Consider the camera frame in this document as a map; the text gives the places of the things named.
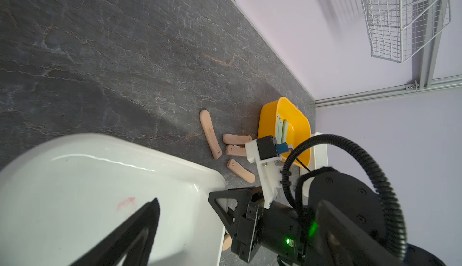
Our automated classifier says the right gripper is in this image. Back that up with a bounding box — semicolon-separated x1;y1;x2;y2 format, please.
208;136;318;266

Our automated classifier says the mint knife bottom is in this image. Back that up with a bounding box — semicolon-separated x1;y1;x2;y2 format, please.
282;120;289;143

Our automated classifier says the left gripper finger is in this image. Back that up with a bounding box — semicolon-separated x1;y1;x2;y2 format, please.
73;199;161;266

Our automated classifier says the pink knife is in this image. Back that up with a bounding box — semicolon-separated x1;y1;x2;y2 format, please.
199;110;222;160
227;159;256;184
223;134;252;146
226;145;247;157
222;233;232;251

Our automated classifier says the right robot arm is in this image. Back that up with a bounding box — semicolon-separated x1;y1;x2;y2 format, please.
209;134;442;266

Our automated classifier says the pink knife top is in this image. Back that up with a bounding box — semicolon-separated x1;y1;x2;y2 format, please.
223;134;252;146

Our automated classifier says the white storage box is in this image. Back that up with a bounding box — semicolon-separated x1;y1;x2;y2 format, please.
299;132;328;198
1;134;226;266

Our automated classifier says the pink knife by box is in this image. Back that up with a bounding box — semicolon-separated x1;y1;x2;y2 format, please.
199;110;222;160

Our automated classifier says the mint knife long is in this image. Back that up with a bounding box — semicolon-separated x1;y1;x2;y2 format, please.
276;114;283;144

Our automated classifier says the white wire basket long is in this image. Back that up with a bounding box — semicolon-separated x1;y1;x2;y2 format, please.
361;0;451;63

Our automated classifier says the yellow storage box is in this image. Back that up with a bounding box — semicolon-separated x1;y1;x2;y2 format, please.
257;97;312;148

